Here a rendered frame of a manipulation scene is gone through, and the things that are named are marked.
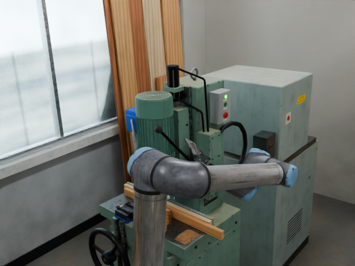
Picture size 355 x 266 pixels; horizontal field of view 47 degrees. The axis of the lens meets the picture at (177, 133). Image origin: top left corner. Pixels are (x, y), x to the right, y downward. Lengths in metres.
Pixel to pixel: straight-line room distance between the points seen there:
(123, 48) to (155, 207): 2.20
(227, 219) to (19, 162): 1.56
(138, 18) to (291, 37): 1.41
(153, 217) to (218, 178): 0.25
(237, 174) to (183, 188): 0.24
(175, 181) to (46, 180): 2.17
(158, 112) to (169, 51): 2.02
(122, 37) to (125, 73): 0.29
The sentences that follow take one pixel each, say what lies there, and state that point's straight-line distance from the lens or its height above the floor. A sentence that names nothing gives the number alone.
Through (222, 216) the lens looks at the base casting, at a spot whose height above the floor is 0.80.
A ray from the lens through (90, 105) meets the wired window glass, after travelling 3.48.
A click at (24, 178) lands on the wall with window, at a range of 3.18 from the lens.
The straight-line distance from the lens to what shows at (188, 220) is 1.97.
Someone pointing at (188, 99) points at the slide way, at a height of 1.46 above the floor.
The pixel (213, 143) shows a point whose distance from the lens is 1.97.
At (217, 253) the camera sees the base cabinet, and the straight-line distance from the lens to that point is 2.26.
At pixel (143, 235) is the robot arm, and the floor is 1.20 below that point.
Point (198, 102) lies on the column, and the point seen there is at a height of 1.44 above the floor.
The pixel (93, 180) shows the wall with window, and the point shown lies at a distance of 3.59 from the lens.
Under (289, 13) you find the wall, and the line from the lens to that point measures 3.95.
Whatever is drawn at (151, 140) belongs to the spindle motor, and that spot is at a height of 1.32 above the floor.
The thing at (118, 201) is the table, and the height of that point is 0.90.
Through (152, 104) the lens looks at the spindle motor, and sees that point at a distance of 1.80.
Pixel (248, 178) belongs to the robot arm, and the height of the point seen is 1.34.
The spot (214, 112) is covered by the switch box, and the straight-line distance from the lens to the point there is 2.01.
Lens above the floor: 1.98
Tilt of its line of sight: 20 degrees down
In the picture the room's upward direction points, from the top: 2 degrees counter-clockwise
